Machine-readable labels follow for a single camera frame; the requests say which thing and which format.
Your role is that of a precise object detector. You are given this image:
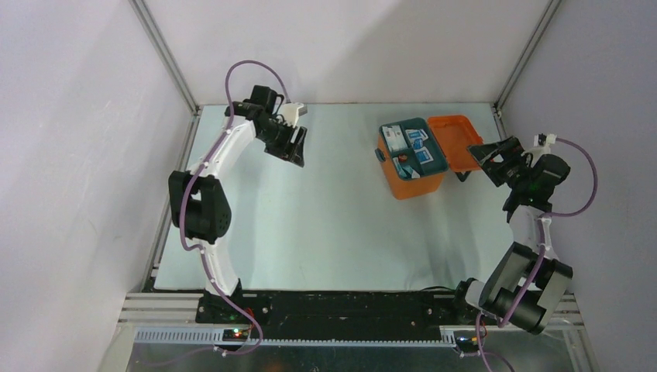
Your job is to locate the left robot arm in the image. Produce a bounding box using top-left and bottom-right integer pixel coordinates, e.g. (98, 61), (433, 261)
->
(168, 85), (308, 323)

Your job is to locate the teal bandage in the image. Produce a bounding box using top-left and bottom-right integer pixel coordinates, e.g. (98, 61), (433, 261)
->
(392, 153), (419, 180)

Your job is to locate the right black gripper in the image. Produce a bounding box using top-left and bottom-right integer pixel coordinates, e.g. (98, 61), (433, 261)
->
(466, 136), (530, 191)

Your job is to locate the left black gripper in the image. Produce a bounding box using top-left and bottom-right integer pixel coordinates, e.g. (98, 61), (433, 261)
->
(257, 119), (307, 167)

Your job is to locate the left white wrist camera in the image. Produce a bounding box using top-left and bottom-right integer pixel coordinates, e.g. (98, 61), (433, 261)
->
(279, 102), (308, 127)

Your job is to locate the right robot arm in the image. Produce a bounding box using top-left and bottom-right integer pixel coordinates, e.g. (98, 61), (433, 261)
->
(450, 135), (573, 335)

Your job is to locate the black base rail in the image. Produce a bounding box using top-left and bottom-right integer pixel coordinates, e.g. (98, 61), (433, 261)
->
(195, 290), (476, 342)

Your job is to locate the teal divided tray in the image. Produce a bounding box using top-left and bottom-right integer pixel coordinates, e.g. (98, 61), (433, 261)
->
(375, 117), (449, 181)

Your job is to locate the blue alcohol wipe packet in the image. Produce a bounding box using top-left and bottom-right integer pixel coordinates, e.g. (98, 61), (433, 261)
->
(405, 129), (428, 148)

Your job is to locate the orange medicine kit box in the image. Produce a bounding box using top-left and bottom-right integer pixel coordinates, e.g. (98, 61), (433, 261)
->
(375, 115), (483, 200)

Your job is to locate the blue white sachet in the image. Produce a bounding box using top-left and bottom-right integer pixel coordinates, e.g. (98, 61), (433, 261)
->
(381, 125), (408, 153)

